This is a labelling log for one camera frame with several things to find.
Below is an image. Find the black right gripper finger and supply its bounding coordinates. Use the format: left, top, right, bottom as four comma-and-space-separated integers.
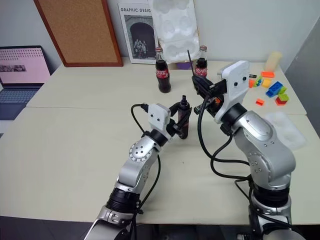
191, 74, 210, 89
193, 82, 211, 98

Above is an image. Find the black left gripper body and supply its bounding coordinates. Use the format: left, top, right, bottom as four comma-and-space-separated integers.
165, 118, 181, 139

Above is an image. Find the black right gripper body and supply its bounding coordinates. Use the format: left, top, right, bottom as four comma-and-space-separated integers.
193, 79, 228, 118

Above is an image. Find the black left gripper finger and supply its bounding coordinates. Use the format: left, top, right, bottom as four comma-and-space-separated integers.
168, 102, 182, 117
174, 106, 193, 133

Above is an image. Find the dark cola bottle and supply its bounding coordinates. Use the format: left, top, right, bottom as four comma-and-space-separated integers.
177, 94, 193, 140

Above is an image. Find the thin black metal bit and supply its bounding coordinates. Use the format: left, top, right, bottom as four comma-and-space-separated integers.
187, 49, 196, 78

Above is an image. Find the glass cola bottle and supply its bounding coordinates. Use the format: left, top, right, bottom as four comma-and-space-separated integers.
154, 46, 172, 94
194, 45, 209, 81

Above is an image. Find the blue toy block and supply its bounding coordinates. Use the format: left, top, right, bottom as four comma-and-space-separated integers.
265, 81, 286, 98

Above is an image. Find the white moulded foam tray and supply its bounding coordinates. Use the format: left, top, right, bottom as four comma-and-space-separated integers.
147, 0, 201, 65

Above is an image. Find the pale yellow cylinder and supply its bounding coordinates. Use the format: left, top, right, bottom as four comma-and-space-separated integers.
264, 51, 283, 72

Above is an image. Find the red toy block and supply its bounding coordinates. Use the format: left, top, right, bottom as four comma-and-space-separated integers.
274, 96, 289, 107

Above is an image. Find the green toy block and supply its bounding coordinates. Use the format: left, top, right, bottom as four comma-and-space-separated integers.
278, 87, 290, 102

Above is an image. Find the graphic design book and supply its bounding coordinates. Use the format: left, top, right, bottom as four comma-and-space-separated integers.
117, 2, 161, 65

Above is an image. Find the clear plastic bag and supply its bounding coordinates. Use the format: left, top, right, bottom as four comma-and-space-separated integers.
263, 111, 307, 151

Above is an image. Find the wood-framed cork board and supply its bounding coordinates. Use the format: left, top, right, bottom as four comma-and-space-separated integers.
33, 0, 124, 68

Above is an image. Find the open laptop computer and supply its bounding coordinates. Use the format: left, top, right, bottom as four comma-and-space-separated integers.
0, 45, 52, 121

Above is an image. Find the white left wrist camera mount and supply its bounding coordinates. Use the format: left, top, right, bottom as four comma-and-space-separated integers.
147, 103, 173, 137

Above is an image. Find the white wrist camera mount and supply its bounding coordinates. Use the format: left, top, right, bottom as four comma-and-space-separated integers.
214, 60, 251, 124
147, 103, 173, 137

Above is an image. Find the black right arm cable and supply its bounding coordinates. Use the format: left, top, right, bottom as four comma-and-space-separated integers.
196, 96, 254, 201

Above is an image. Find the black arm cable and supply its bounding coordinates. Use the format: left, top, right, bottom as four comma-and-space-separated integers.
130, 102, 162, 240
196, 96, 254, 201

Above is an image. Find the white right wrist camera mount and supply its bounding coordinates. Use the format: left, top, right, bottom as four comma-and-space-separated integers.
214, 60, 251, 124

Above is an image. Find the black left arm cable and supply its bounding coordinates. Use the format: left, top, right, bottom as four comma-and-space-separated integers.
130, 102, 162, 240

